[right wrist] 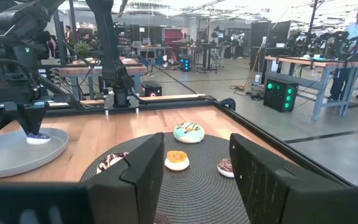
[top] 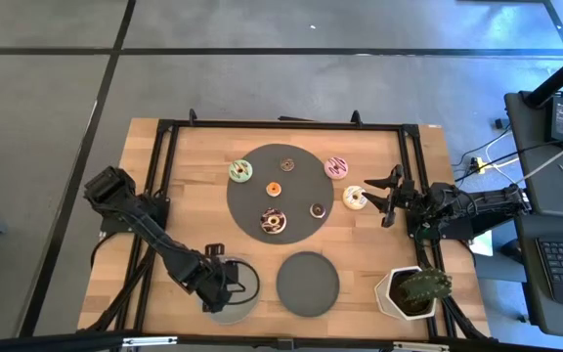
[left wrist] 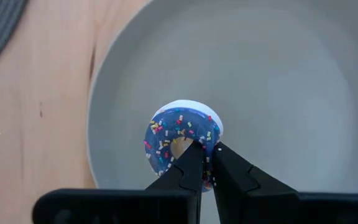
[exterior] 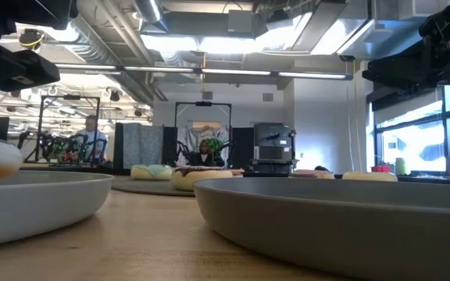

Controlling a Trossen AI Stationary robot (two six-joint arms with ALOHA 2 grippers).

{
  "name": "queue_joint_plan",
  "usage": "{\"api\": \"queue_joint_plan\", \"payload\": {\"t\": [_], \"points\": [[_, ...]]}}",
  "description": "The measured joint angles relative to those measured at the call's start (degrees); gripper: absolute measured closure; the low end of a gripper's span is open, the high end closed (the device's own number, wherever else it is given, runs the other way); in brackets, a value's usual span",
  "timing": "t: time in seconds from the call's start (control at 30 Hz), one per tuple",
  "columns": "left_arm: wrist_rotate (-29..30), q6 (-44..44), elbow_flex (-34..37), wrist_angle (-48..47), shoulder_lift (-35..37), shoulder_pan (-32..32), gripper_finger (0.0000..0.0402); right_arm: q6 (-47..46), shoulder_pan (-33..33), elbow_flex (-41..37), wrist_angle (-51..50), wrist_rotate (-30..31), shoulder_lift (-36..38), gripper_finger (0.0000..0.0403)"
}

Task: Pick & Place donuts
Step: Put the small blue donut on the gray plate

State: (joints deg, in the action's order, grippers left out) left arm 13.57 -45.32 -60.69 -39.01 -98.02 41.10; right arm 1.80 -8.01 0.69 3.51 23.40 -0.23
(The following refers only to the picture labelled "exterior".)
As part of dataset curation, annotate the large dark round plate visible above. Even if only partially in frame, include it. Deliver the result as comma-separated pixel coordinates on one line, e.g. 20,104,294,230
110,175,195,197

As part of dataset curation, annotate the mint frosted donut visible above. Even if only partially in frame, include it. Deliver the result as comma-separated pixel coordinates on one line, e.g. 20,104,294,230
130,164,173,181

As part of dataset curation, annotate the pink frosted donut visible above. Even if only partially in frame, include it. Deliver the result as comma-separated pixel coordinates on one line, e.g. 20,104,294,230
290,169,336,180

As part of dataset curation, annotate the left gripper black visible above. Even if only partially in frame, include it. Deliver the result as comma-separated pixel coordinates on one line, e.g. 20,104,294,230
0,48,61,136

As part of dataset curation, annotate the grey partition panel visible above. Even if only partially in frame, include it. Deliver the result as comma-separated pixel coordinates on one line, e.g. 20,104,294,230
113,122,166,169

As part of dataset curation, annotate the large window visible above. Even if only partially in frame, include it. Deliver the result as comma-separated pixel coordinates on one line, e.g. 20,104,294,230
372,84,450,176

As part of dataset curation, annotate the person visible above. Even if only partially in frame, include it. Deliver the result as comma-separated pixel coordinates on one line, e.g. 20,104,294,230
70,115,109,164
191,138,226,168

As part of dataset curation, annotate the white frosted donut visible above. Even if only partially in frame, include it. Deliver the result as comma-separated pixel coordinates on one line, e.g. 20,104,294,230
341,171,398,183

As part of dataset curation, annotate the black frame stand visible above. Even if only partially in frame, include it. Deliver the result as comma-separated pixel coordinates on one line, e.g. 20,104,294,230
174,101,233,168
24,94,102,164

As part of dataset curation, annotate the silver ventilation duct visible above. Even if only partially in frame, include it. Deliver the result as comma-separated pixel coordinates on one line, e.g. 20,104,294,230
130,0,164,24

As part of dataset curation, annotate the black equipment cabinet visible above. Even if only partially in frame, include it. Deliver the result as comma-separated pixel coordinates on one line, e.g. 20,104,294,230
250,122,299,173

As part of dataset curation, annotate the large chocolate sprinkled donut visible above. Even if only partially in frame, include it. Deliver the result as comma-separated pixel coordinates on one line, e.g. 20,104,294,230
170,165,234,192

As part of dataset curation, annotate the long ceiling light strip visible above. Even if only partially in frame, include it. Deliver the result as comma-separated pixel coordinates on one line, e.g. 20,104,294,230
54,63,354,81

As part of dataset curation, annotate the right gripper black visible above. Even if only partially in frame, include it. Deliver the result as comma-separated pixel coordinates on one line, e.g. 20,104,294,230
361,37,450,91

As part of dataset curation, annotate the dark grey round plate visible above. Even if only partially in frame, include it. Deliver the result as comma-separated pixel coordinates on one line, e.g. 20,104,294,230
192,177,450,281

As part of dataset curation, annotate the light grey round plate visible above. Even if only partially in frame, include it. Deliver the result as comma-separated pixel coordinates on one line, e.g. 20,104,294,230
0,170,116,250

